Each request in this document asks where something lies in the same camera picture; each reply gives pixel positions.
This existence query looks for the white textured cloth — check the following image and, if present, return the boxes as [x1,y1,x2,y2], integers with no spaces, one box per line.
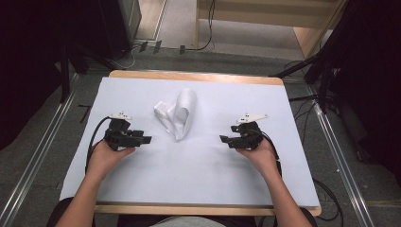
[153,88,198,142]

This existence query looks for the black stand post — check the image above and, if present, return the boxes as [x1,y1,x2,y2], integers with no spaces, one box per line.
[59,45,72,104]

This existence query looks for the black floor cable loop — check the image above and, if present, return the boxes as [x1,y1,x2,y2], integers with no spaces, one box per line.
[311,178,344,222]

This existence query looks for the white floor cable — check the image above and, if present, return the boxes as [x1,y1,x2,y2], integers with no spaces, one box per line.
[116,46,140,71]

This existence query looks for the person's dark clothing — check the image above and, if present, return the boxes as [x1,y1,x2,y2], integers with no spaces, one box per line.
[46,197,320,227]

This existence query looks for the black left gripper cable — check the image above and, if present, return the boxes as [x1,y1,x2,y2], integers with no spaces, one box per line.
[84,115,112,174]

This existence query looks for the light wooden furniture frame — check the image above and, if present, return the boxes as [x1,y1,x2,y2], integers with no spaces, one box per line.
[194,0,348,60]

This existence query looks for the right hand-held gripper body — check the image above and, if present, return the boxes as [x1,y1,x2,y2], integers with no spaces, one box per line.
[235,113,270,150]

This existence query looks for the black metal stand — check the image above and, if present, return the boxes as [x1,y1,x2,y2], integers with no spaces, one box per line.
[316,61,333,114]

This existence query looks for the dark curtain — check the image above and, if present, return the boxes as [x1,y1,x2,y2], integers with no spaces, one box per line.
[315,0,401,185]
[0,0,143,150]

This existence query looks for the black stand leg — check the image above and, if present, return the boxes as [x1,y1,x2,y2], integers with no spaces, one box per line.
[269,54,320,79]

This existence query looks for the white table cover sheet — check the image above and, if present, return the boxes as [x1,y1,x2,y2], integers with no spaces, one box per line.
[59,76,321,208]

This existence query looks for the person's right hand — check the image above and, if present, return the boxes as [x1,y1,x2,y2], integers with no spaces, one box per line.
[235,138,280,178]

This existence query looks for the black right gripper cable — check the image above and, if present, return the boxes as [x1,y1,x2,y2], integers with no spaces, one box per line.
[256,130,284,178]

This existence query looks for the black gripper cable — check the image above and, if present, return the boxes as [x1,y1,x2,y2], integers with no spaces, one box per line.
[84,115,112,174]
[256,130,284,178]

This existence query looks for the metal floor rail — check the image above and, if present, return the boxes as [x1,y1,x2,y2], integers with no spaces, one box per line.
[305,84,376,227]
[0,74,80,227]

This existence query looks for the thin black hanging cable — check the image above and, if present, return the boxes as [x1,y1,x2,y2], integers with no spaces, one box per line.
[184,0,218,53]

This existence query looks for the person's left hand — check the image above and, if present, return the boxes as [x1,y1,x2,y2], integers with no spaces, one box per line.
[86,140,136,183]

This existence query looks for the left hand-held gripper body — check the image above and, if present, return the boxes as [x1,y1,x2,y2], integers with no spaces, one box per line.
[103,111,140,151]

